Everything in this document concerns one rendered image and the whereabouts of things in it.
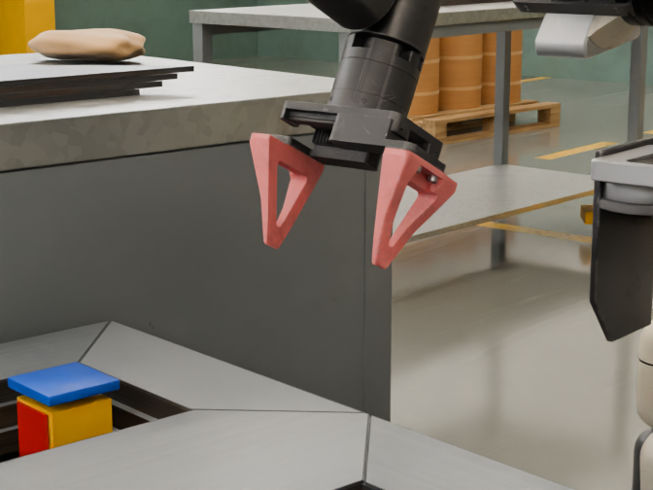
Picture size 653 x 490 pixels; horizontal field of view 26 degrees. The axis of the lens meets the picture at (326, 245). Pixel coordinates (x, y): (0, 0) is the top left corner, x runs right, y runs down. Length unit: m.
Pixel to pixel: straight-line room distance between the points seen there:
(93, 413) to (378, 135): 0.30
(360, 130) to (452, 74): 7.66
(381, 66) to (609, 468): 2.45
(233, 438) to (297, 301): 0.49
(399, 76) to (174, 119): 0.39
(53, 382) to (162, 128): 0.35
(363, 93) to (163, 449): 0.28
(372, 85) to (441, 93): 7.66
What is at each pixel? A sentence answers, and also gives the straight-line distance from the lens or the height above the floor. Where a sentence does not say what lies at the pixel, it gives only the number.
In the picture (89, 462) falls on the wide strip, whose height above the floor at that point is 0.87.
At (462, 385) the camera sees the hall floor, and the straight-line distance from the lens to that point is 3.88.
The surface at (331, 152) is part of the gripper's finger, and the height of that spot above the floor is 1.05.
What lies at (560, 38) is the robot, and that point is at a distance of 1.23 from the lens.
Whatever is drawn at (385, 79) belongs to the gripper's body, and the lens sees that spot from 0.98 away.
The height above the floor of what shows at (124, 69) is 1.07.
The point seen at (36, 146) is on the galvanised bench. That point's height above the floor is 1.03.
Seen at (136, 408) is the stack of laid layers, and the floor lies 0.85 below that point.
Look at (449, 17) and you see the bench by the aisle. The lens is 4.62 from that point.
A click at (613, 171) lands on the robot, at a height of 1.03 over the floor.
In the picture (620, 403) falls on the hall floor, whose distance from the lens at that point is 3.80.
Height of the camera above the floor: 1.21
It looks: 13 degrees down
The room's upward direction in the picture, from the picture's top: straight up
